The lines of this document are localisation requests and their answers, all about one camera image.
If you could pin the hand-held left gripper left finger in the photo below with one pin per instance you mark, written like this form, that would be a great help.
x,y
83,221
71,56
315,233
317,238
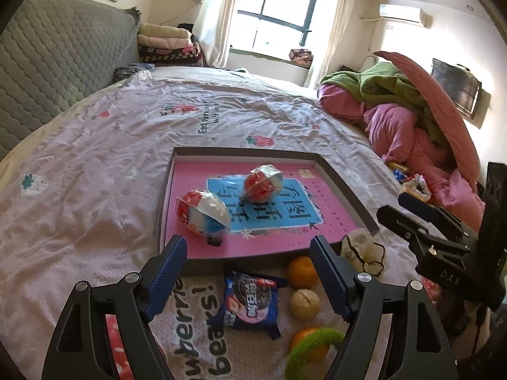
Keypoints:
x,y
170,273

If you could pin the dark floral folded blanket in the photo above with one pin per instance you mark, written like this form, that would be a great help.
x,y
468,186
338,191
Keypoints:
x,y
174,57

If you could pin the red white patterned packet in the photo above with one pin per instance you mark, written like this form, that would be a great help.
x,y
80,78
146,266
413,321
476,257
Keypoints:
x,y
119,344

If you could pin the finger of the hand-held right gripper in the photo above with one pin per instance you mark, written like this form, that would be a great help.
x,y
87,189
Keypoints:
x,y
416,233
431,213

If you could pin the dark framed wall picture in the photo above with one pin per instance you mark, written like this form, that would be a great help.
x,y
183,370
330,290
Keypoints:
x,y
455,85

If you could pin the pink folded blanket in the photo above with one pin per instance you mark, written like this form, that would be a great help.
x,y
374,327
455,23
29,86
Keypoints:
x,y
162,42

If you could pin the grey tray with pink bottom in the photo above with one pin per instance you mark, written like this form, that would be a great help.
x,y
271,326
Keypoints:
x,y
336,213

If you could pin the toy egg with blue base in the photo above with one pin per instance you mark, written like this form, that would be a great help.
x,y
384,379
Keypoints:
x,y
204,213

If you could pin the window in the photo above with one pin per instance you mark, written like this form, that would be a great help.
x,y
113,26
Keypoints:
x,y
285,0

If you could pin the yellow blue snack packet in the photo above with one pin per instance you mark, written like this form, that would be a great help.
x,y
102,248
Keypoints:
x,y
398,172

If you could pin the red quilted blanket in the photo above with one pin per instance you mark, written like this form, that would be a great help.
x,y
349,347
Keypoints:
x,y
443,107

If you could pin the white curtain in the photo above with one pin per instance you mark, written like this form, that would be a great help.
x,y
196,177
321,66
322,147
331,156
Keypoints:
x,y
336,27
222,16

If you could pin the blue cookie packet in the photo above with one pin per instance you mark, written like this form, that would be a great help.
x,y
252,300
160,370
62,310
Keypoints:
x,y
251,304

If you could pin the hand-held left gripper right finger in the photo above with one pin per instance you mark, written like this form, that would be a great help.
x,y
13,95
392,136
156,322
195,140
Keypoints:
x,y
328,277

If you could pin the grey quilted headboard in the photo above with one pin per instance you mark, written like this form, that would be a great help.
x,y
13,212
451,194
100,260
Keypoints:
x,y
59,55

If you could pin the white air conditioner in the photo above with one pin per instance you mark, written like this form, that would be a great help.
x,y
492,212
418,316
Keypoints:
x,y
402,14

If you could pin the pink strawberry print bed sheet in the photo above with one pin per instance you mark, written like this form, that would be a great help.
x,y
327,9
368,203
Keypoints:
x,y
99,166

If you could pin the orange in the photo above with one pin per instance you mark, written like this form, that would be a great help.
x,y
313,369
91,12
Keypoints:
x,y
307,340
302,272

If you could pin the floral bag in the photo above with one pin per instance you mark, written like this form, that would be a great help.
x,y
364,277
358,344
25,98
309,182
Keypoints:
x,y
301,56

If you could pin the cream folded blanket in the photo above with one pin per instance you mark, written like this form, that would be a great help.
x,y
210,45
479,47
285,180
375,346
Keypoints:
x,y
162,29

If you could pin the walnut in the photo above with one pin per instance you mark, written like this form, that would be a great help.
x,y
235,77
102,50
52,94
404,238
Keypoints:
x,y
305,304

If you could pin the green blanket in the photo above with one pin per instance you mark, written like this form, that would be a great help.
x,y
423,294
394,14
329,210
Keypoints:
x,y
396,83

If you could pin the red wrapped toy egg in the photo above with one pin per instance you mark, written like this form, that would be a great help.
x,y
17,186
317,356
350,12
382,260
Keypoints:
x,y
262,185

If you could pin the grey patterned pillow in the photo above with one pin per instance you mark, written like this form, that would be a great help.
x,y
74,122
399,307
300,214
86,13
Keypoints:
x,y
132,72

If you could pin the clear bag of snacks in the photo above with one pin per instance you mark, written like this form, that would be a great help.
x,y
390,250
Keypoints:
x,y
418,188

